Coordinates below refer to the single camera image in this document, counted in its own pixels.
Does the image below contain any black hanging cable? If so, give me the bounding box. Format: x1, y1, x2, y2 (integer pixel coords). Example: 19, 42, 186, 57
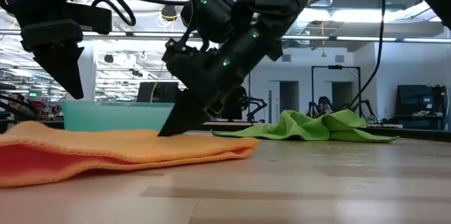
347, 0, 387, 112

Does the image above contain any black screen on cart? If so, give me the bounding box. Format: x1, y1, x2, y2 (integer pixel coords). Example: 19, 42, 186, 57
393, 84, 449, 130

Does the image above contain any orange microfiber towel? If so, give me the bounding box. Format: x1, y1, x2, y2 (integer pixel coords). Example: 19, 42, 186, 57
0, 120, 261, 188

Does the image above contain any black overhead camera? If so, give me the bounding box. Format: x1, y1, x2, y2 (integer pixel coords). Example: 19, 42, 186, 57
161, 4, 178, 21

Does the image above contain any black background monitor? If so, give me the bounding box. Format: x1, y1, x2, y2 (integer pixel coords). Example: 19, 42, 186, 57
136, 82, 180, 104

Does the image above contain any white pillar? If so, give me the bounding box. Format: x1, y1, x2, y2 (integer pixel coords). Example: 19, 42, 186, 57
75, 42, 97, 101

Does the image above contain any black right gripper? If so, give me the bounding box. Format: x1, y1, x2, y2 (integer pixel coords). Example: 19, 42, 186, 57
157, 46, 253, 137

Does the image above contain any black metal table frame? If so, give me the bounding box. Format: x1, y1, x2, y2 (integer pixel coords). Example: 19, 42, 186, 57
0, 120, 451, 143

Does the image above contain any overhead bar with light strips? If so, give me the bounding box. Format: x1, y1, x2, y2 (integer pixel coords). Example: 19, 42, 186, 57
0, 29, 451, 44

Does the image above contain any black background frame stand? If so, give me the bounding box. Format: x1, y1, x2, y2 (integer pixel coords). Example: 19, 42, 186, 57
311, 64, 362, 118

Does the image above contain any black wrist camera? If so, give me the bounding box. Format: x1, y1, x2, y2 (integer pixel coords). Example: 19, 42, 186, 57
65, 1, 113, 35
162, 38, 209, 77

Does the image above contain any green microfiber towel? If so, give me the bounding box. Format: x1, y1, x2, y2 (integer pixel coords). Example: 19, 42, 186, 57
210, 108, 400, 144

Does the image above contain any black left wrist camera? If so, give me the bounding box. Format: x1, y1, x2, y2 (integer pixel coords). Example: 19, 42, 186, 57
65, 1, 113, 35

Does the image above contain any person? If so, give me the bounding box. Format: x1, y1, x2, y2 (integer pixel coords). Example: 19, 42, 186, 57
308, 96, 334, 118
220, 85, 249, 120

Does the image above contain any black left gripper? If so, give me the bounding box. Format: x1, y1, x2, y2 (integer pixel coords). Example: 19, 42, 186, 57
20, 19, 85, 100

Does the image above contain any teal translucent plastic basket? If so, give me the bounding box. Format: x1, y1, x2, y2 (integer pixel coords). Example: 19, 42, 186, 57
62, 100, 176, 132

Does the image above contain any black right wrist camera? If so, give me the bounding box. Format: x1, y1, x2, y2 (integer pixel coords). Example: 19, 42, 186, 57
162, 38, 209, 77

